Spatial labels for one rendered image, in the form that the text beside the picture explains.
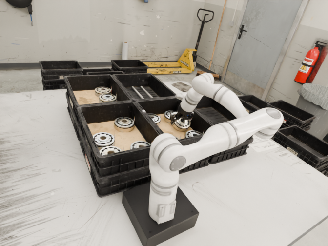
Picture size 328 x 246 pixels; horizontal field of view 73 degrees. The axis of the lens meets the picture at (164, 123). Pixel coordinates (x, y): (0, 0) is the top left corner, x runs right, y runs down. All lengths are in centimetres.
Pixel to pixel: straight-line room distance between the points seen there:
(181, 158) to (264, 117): 36
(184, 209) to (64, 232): 44
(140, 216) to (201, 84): 57
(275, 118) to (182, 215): 48
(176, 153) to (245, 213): 58
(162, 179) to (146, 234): 21
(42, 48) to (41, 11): 55
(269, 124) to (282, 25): 330
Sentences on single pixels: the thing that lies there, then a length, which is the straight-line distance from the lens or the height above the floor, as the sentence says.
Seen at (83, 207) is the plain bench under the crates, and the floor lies 70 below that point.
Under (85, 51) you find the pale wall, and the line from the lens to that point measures 440.
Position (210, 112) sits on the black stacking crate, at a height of 83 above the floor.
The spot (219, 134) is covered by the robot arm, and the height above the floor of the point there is 112.
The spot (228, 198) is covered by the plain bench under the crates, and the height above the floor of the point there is 70.
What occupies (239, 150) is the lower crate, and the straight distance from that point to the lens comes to 136.
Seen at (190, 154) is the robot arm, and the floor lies 109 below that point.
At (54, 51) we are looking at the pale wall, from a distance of 431.
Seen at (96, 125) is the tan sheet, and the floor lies 83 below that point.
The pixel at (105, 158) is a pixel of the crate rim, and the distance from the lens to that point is 85.
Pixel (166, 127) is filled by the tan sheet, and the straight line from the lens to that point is 124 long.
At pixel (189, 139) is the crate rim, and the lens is 100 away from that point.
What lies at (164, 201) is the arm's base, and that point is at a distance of 78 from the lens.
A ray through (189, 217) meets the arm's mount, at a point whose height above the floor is 78.
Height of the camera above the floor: 149
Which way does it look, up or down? 31 degrees down
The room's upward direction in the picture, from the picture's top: 10 degrees clockwise
